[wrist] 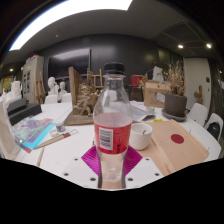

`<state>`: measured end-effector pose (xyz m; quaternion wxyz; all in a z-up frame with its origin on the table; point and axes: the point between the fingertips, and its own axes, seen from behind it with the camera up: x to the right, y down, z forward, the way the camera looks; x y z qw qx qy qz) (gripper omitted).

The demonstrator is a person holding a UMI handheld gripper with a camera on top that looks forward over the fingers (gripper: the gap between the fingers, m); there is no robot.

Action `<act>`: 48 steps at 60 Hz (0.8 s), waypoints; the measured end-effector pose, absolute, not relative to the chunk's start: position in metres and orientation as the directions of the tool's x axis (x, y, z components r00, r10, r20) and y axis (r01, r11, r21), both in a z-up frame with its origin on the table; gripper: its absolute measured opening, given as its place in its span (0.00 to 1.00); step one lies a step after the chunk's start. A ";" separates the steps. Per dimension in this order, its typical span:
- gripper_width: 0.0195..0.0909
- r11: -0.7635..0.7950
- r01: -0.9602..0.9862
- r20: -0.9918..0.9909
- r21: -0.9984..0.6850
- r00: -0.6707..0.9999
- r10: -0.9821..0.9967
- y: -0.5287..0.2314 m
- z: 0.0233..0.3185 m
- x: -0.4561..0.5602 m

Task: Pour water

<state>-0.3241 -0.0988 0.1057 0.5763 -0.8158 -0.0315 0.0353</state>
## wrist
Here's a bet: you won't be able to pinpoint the white plaster bust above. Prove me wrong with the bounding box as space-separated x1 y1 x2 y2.
46 76 60 97
58 80 68 101

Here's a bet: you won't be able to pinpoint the dried plant in grey pot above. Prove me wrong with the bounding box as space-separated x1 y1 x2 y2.
163 59 188 118

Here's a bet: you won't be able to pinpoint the wooden wall figure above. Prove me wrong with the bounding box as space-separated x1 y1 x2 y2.
194 84 204 105

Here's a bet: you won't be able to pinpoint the small glass jar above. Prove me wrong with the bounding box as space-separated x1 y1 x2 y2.
54 121 67 133

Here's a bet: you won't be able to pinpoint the black wall screen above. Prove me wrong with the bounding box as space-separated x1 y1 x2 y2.
47 48 92 81

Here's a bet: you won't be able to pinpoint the black flat box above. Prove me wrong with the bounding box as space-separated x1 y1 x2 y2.
6 97 43 126

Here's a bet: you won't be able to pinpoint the black backpack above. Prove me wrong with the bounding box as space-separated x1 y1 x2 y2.
207 120 222 141

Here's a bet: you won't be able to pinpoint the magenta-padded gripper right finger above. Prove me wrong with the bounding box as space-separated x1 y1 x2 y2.
121 146 164 190

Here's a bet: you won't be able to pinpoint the white cabinet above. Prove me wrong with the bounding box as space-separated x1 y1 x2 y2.
21 54 45 104

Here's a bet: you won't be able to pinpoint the wooden easel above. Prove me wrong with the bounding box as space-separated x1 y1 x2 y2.
87 68 104 89
34 70 47 104

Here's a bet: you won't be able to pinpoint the colourful painted book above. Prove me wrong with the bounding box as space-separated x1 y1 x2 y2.
13 116 56 153

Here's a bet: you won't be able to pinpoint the printed paper sheets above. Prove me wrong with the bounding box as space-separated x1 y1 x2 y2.
129 100 156 123

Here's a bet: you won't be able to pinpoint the flat round red coaster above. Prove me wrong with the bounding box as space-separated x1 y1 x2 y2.
170 133 185 145

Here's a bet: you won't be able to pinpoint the small white cup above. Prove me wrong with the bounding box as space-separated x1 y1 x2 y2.
145 105 156 115

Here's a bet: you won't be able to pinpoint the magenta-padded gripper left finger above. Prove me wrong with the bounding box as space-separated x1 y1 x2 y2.
62 145 103 190

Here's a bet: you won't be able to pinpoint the white ceramic mug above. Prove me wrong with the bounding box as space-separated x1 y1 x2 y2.
129 122 153 151

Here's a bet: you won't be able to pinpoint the white plastic chair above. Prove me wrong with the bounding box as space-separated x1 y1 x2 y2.
203 112 224 143
187 102 208 127
60 92 73 104
44 94 59 105

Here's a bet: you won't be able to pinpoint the clear red-labelled drink bottle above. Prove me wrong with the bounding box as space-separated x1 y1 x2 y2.
92 61 133 190

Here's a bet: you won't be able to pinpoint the red box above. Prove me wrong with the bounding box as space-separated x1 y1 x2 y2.
129 74 145 88

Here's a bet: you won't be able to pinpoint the white plaster statue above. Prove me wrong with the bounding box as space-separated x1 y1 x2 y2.
9 80 23 101

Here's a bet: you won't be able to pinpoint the wooden paintbrush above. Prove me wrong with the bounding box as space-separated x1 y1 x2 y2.
34 131 73 150
35 146 46 168

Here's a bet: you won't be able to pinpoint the white plaster figure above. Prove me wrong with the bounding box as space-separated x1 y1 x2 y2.
152 65 165 83

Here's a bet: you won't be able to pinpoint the brown cardboard box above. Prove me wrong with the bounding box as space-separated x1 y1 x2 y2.
143 79 172 109

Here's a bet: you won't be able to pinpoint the ceiling spotlights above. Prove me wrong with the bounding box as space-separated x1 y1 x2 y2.
9 43 213 73

